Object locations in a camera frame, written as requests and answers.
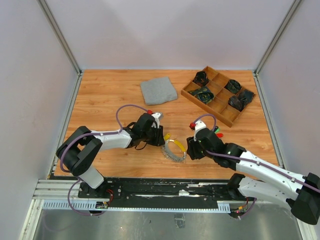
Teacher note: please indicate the rolled dark tie centre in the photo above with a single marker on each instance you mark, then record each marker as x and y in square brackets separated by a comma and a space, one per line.
[203, 94]

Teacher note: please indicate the wooden compartment tray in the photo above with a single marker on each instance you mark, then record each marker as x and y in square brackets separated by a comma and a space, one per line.
[216, 84]

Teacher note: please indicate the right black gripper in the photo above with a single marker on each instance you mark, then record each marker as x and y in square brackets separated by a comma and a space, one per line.
[192, 148]

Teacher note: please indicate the rolled dark tie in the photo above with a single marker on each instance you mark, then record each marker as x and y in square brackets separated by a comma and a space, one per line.
[203, 94]
[233, 86]
[201, 79]
[240, 101]

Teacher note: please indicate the red capped key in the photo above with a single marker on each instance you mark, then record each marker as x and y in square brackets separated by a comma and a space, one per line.
[219, 135]

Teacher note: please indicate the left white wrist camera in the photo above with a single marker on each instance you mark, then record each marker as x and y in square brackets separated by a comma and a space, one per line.
[157, 117]

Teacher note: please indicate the yellow capped key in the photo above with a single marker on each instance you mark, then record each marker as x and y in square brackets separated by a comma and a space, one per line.
[167, 136]

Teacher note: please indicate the rolled dark tie top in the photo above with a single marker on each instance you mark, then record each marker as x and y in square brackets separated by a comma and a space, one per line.
[201, 79]

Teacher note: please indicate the folded grey cloth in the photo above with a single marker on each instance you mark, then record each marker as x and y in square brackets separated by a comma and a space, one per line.
[158, 91]

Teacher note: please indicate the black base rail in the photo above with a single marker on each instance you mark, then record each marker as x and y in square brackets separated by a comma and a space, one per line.
[161, 193]

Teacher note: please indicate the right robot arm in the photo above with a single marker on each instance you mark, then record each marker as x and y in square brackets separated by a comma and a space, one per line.
[259, 179]

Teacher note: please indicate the rolled dark tie lower right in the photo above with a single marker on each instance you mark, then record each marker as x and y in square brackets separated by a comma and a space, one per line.
[240, 101]

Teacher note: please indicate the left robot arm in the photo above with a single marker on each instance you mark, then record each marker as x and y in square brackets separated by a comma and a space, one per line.
[79, 151]

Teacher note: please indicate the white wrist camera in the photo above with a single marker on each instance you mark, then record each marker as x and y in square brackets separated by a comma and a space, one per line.
[157, 117]
[199, 125]

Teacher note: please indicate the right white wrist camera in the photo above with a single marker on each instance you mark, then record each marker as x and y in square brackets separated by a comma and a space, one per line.
[199, 125]

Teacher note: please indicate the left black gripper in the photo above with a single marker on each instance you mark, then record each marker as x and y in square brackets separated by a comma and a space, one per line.
[159, 140]

